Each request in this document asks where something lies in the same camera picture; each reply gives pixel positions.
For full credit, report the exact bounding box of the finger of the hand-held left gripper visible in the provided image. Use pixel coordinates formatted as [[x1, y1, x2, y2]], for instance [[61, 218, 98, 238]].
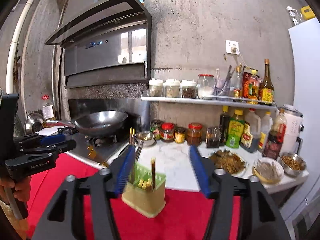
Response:
[[14, 134, 67, 147], [15, 140, 77, 155]]

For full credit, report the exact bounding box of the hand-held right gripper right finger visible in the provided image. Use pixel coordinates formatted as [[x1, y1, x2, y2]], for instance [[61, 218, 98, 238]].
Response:
[[189, 145, 292, 240]]

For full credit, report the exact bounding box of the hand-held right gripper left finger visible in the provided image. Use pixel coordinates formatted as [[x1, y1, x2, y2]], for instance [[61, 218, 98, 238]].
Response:
[[31, 145, 137, 240]]

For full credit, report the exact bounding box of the green plastic utensil holder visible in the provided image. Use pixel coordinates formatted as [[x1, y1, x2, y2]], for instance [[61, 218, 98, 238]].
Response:
[[121, 162, 167, 218]]

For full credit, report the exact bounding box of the clear cup with utensils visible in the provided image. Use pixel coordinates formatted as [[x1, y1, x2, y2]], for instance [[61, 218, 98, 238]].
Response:
[[214, 65, 235, 97]]

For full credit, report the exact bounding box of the person's left hand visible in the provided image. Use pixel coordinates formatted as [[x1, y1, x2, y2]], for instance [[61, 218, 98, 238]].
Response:
[[0, 176, 32, 205]]

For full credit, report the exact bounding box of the steel pot lid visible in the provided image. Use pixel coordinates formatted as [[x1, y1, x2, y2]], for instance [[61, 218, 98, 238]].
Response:
[[24, 113, 46, 135]]

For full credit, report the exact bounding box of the cooking oil bottle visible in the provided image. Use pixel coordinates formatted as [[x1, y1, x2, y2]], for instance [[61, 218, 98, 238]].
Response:
[[41, 102, 57, 128]]

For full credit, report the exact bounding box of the plate of food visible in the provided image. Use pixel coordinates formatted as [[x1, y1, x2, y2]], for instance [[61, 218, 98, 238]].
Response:
[[209, 149, 248, 175]]

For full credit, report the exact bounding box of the black gas stove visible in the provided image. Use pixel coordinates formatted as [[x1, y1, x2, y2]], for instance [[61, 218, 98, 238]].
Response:
[[57, 127, 130, 168]]

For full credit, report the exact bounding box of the dark spice packet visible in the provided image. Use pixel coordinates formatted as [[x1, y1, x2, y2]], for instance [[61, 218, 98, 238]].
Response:
[[206, 126, 221, 148]]

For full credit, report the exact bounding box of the orange sauce jar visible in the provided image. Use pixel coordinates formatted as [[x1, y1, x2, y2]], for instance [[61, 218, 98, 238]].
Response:
[[186, 122, 202, 146]]

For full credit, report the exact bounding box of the small steel bowl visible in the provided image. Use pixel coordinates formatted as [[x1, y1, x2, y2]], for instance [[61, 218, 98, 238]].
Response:
[[134, 131, 156, 147]]

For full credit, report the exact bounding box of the small yellow label jar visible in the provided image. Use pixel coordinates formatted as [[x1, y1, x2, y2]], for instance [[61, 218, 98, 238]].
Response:
[[174, 127, 186, 144]]

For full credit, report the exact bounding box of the steel wok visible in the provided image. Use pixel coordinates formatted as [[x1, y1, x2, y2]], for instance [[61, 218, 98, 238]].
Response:
[[46, 111, 129, 137]]

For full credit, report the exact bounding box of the red lid chili jar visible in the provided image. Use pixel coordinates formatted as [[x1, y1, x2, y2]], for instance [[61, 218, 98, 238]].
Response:
[[161, 122, 175, 143]]

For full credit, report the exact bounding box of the black soy sauce bottle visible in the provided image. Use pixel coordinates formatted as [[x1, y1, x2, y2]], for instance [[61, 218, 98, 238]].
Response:
[[219, 106, 230, 147]]

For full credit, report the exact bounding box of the green label jar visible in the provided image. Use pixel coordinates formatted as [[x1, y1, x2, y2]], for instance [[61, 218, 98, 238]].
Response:
[[150, 120, 162, 140]]

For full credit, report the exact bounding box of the green plastic bottle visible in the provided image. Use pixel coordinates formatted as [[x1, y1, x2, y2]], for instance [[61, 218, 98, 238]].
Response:
[[226, 109, 245, 148]]

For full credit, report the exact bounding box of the red tablecloth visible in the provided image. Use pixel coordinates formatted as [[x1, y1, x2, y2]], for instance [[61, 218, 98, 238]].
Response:
[[26, 152, 242, 240]]

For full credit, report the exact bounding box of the large dark sauce jug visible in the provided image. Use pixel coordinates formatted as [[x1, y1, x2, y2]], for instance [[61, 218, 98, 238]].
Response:
[[240, 109, 262, 153]]

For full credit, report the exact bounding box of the yellow bowl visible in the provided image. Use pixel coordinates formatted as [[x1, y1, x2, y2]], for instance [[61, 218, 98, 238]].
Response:
[[253, 157, 285, 184]]

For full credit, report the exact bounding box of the clear plastic jug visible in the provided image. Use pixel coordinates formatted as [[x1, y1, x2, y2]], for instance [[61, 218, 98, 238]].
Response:
[[259, 111, 273, 150]]

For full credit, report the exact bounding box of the dark bottle red label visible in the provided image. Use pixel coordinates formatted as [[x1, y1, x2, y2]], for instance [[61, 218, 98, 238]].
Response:
[[262, 109, 288, 160]]

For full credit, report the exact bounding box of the red lid glass jar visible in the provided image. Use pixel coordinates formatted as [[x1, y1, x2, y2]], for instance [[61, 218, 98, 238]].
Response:
[[197, 74, 215, 99]]

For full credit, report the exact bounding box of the large steel bowl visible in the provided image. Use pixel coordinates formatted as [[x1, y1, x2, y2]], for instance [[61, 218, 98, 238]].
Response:
[[279, 152, 307, 177]]

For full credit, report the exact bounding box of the clear glass bottle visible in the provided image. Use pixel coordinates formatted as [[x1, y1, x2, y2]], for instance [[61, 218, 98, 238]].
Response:
[[231, 66, 244, 102]]

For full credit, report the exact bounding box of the red label sauce bottle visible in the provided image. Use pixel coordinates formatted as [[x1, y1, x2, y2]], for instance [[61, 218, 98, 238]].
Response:
[[242, 67, 258, 104]]

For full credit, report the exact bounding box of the black range hood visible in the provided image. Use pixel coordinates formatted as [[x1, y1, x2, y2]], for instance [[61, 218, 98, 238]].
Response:
[[44, 0, 153, 89]]

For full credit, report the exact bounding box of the yellow cap sauce bottle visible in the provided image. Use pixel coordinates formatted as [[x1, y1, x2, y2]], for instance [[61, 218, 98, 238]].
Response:
[[249, 70, 260, 103]]

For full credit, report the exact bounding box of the white kitchen appliance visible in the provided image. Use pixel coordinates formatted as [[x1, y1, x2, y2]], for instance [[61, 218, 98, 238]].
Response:
[[279, 104, 304, 155]]

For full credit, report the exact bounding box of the tall dark sauce bottle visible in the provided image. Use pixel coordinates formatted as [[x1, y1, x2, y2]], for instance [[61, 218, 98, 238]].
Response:
[[259, 59, 275, 105]]

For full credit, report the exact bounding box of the white refrigerator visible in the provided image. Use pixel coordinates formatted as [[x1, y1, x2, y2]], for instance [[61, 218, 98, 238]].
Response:
[[287, 17, 320, 220]]

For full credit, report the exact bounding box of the clear spray bottle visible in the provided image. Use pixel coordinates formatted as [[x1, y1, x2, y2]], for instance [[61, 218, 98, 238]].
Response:
[[286, 6, 300, 27]]

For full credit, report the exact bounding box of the yellow box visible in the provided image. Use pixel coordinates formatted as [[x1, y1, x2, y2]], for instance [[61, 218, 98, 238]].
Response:
[[301, 6, 316, 20]]

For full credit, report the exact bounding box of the white wall shelf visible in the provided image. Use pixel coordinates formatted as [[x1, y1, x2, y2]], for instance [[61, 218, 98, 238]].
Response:
[[140, 94, 278, 110]]

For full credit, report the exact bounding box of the white wall pipe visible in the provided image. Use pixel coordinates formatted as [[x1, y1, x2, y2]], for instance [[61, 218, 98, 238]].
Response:
[[6, 0, 40, 95]]

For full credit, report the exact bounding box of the white power cable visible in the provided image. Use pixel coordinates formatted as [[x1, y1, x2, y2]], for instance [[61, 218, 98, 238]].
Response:
[[232, 47, 247, 68]]

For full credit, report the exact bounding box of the white wall socket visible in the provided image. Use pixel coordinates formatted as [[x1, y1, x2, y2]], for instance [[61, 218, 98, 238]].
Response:
[[225, 39, 239, 55]]

